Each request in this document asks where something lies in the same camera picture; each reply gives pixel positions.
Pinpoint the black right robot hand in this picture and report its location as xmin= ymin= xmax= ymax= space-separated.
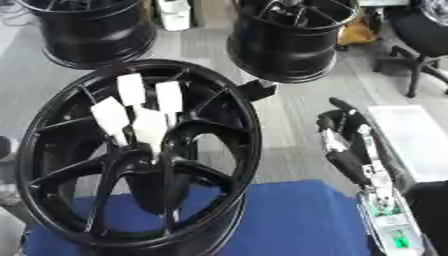
xmin=315 ymin=96 xmax=384 ymax=188

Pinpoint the black spoked wheel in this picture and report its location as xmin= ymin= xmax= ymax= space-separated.
xmin=14 ymin=59 xmax=265 ymax=256

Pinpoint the black wheel rim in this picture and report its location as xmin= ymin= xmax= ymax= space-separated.
xmin=14 ymin=0 xmax=160 ymax=70
xmin=225 ymin=0 xmax=361 ymax=84

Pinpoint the white pin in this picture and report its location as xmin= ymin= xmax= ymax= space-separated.
xmin=131 ymin=107 xmax=170 ymax=160
xmin=89 ymin=96 xmax=132 ymax=147
xmin=115 ymin=73 xmax=147 ymax=108
xmin=154 ymin=80 xmax=186 ymax=129

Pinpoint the white flat panel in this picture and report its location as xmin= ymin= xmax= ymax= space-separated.
xmin=365 ymin=104 xmax=448 ymax=184

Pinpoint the black office chair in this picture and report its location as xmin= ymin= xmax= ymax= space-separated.
xmin=372 ymin=0 xmax=448 ymax=99

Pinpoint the white container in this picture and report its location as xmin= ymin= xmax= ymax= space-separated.
xmin=155 ymin=0 xmax=193 ymax=32

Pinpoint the black bracket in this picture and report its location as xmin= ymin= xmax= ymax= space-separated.
xmin=234 ymin=79 xmax=280 ymax=103

